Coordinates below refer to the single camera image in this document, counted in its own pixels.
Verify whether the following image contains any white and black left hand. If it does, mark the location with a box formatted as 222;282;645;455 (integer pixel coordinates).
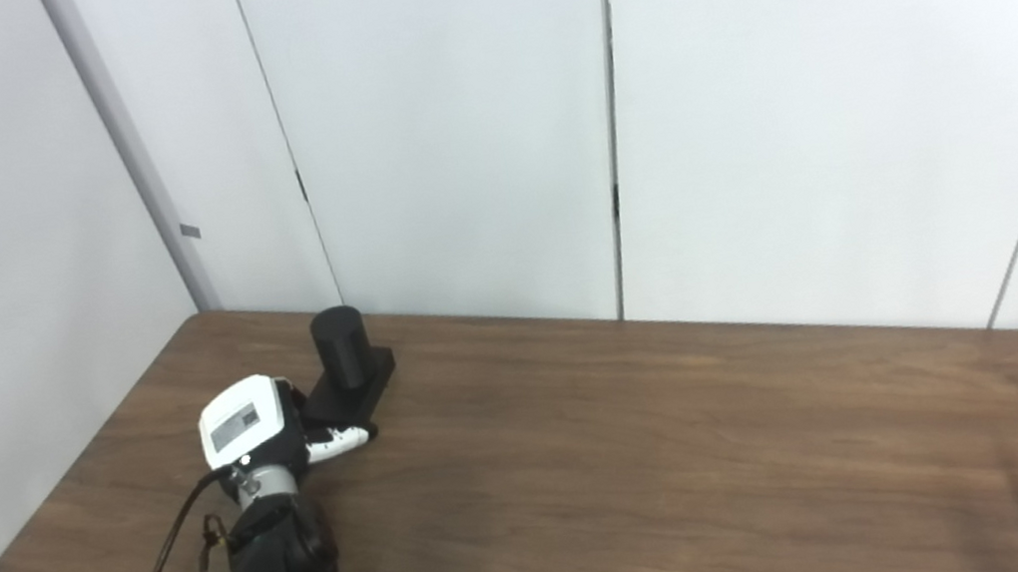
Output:
192;357;384;483

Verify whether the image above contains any black peg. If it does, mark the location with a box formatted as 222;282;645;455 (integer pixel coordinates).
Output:
286;299;405;436

